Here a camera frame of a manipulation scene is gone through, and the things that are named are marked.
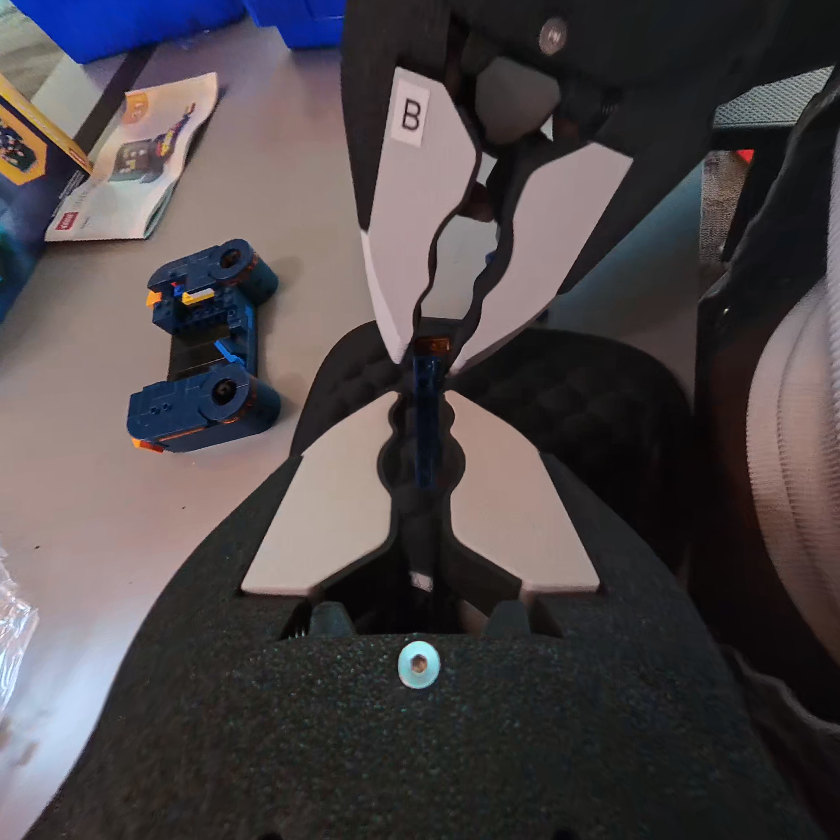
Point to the blue brick bar orange ends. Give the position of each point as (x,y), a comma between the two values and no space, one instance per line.
(425,420)

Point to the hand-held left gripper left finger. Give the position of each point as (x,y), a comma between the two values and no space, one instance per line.
(328,518)

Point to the white blue-printed shirt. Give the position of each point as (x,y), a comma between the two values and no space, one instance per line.
(800,459)

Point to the instruction booklet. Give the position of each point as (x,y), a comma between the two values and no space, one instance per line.
(131,190)

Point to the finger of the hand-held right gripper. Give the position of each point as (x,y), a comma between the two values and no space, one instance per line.
(413,197)
(558,216)

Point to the blue and yellow toy box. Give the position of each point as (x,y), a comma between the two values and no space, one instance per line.
(33,197)

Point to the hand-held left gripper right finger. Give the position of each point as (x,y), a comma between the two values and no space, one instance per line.
(518,518)

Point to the clear plastic bag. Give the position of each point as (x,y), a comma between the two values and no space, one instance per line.
(16,630)

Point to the blue brick-built game console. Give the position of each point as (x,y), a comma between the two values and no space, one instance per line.
(229,394)

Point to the large black cushioned pad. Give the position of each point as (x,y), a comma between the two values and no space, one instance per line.
(590,394)

